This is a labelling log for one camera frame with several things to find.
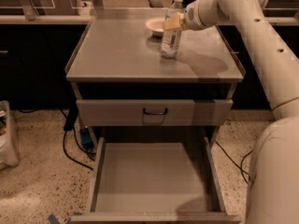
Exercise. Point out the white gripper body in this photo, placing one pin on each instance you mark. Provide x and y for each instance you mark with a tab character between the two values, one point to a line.
192	17

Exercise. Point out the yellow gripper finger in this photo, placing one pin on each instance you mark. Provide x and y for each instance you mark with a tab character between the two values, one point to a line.
175	21

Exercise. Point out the clear plastic water bottle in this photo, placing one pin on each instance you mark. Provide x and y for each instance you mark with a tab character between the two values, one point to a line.
171	38

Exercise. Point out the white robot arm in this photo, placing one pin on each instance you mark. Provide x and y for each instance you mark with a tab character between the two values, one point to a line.
273	186

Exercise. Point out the grey drawer cabinet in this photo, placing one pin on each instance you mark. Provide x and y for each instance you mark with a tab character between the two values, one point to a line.
118	58

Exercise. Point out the closed grey top drawer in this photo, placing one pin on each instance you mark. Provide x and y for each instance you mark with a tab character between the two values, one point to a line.
129	112

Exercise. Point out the open grey middle drawer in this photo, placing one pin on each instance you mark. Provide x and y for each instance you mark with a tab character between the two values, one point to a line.
154	183

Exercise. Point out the white paper bowl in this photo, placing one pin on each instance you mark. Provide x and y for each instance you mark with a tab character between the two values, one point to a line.
156	25

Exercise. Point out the blue power adapter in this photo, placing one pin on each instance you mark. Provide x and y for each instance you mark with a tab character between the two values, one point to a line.
85	137

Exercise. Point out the blue tape piece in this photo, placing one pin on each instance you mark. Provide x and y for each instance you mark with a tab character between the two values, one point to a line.
52	219

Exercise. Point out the black drawer handle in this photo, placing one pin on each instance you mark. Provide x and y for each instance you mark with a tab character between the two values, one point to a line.
155	112

